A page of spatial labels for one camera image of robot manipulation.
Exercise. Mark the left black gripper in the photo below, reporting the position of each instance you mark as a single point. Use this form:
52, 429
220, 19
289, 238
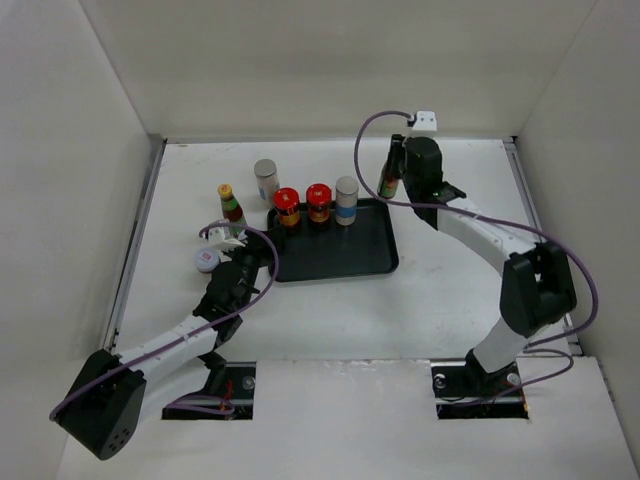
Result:
258, 245

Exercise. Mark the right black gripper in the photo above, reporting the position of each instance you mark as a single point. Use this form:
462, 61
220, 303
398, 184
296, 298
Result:
405, 143

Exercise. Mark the green sauce bottle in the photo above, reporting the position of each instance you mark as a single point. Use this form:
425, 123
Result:
389, 177
231, 209

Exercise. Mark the silver-lid blue jar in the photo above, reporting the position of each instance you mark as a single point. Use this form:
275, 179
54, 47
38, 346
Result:
346, 192

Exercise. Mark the red-lid sauce jar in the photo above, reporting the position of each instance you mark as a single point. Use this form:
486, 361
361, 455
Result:
318, 200
286, 202

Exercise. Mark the silver-lid spice jar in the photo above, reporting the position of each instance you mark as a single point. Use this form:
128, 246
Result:
265, 171

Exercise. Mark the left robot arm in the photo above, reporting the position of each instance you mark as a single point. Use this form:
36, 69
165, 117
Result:
104, 405

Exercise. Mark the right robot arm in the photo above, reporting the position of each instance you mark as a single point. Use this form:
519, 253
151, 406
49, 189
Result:
537, 287

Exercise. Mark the black plastic tray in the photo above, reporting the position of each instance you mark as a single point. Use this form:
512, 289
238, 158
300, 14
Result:
366, 247

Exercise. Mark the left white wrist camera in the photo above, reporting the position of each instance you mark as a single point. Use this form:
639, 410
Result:
218, 235

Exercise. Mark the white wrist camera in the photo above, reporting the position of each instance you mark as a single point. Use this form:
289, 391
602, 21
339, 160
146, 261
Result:
423, 122
218, 235

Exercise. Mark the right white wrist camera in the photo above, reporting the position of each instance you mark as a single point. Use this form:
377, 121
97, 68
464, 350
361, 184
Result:
423, 122

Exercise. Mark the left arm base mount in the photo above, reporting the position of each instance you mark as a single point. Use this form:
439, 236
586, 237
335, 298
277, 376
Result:
226, 394

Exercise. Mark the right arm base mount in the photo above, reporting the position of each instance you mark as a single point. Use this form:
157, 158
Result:
463, 390

